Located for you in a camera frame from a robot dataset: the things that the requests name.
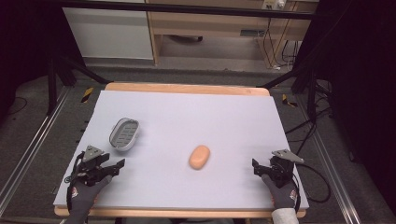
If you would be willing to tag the grey soap dish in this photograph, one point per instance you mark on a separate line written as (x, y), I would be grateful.
(124, 134)

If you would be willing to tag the white power strip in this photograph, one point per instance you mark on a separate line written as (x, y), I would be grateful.
(274, 4)

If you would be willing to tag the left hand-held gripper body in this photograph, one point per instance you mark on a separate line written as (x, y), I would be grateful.
(91, 169)

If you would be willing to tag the white table mat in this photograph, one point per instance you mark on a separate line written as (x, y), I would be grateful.
(186, 124)

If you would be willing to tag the wooden desk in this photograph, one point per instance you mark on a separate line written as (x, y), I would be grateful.
(218, 23)

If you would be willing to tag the yellow black floor tape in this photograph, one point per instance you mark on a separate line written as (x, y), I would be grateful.
(87, 95)
(288, 101)

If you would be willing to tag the person's right hand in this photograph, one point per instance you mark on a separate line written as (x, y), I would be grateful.
(282, 195)

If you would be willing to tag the white cabinet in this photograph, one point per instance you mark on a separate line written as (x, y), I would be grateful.
(109, 31)

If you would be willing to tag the black metal stand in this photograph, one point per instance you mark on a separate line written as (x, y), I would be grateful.
(53, 81)
(308, 84)

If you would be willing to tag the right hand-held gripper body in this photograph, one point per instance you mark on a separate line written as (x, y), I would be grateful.
(282, 166)

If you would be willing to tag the wooden table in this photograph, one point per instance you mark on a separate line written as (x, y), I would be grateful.
(186, 88)

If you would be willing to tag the person's left hand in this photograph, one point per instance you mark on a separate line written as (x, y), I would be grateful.
(83, 195)

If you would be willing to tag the metal floor rail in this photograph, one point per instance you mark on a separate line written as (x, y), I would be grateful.
(34, 143)
(333, 174)

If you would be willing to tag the black horizontal frame bar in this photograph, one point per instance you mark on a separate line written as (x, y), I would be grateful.
(186, 9)

